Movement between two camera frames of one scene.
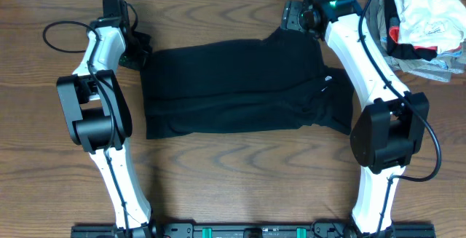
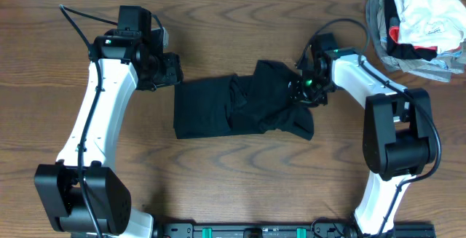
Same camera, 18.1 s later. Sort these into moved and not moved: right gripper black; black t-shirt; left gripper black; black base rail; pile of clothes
Moved: left gripper black; black t-shirt; right gripper black
Not moved: pile of clothes; black base rail
